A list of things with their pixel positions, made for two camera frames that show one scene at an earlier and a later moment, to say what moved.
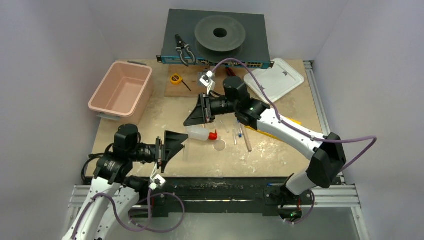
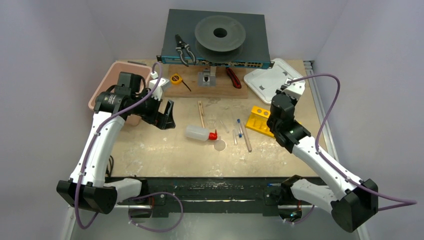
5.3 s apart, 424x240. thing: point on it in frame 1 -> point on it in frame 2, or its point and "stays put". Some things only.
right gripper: (205, 108) -> (282, 90)
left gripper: (172, 146) -> (162, 121)
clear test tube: (234, 136) stays put
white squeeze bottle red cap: (200, 133) stays put
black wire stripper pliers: (180, 47) stays put
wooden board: (182, 80) stays put
